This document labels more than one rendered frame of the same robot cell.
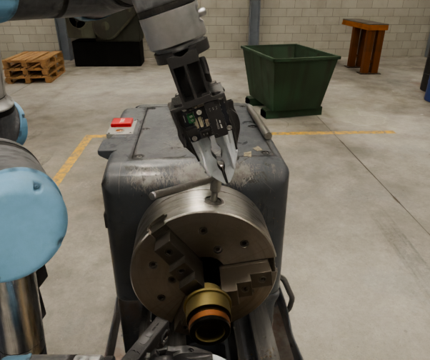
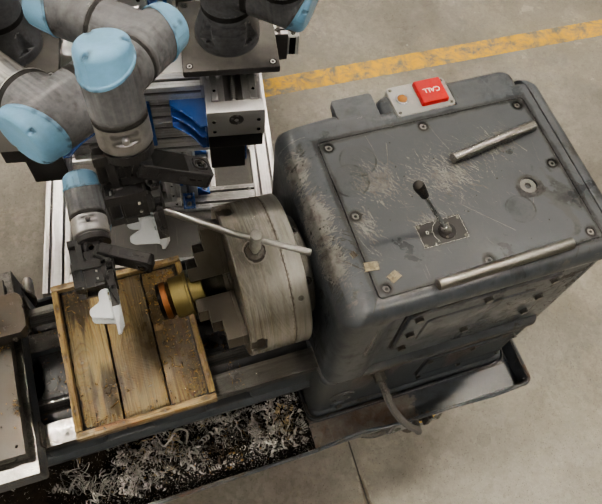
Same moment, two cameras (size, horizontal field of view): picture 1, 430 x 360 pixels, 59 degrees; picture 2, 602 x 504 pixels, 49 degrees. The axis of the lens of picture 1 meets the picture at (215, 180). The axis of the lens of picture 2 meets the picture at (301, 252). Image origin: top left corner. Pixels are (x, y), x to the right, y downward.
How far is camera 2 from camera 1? 103 cm
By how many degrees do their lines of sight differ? 57
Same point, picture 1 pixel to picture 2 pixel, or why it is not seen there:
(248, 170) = (339, 276)
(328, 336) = not seen: outside the picture
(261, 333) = (259, 370)
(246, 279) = (214, 318)
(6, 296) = not seen: hidden behind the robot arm
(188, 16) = (100, 137)
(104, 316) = not seen: hidden behind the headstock
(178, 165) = (319, 195)
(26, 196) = (22, 131)
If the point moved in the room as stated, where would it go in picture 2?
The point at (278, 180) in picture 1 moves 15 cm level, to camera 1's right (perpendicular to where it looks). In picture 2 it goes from (342, 316) to (365, 397)
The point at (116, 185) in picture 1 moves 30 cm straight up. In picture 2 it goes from (280, 149) to (287, 41)
